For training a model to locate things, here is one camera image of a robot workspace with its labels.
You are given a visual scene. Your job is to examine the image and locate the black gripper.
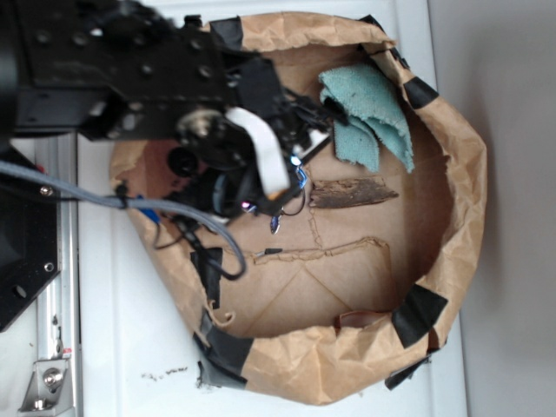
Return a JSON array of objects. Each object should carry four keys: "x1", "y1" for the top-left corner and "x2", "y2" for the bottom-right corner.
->
[{"x1": 168, "y1": 58, "x2": 347, "y2": 220}]

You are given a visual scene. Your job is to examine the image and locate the silver key bunch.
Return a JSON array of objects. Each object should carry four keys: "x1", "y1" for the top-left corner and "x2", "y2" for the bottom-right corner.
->
[{"x1": 269, "y1": 166, "x2": 308, "y2": 235}]

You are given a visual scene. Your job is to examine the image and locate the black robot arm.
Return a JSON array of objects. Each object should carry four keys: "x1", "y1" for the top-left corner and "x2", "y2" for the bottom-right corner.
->
[{"x1": 1, "y1": 1, "x2": 337, "y2": 220}]

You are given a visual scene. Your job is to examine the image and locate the brown wood bark piece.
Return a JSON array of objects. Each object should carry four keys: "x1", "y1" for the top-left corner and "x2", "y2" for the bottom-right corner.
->
[{"x1": 309, "y1": 175, "x2": 399, "y2": 209}]

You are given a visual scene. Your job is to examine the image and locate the teal folded cloth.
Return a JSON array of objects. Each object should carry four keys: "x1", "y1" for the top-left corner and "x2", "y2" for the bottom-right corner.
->
[{"x1": 319, "y1": 63, "x2": 414, "y2": 173}]

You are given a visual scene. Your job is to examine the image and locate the brown paper bag bin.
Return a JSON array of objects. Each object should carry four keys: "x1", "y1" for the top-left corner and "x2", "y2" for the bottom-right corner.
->
[{"x1": 129, "y1": 12, "x2": 487, "y2": 405}]

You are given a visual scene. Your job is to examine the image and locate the white ribbon cable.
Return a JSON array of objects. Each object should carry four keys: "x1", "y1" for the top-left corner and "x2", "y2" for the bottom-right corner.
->
[{"x1": 225, "y1": 107, "x2": 291, "y2": 195}]

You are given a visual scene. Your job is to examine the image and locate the grey cable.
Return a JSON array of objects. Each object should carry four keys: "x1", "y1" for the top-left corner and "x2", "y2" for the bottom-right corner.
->
[{"x1": 0, "y1": 159, "x2": 247, "y2": 280}]

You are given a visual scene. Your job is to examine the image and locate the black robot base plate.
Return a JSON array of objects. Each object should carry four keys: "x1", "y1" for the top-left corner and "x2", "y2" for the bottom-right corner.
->
[{"x1": 1, "y1": 174, "x2": 59, "y2": 332}]

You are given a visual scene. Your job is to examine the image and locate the aluminium extrusion rail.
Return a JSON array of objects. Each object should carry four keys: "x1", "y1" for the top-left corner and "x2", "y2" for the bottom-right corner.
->
[{"x1": 32, "y1": 132, "x2": 83, "y2": 417}]

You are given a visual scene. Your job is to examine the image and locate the silver corner bracket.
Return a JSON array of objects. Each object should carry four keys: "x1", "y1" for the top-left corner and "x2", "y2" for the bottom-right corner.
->
[{"x1": 17, "y1": 359, "x2": 73, "y2": 416}]

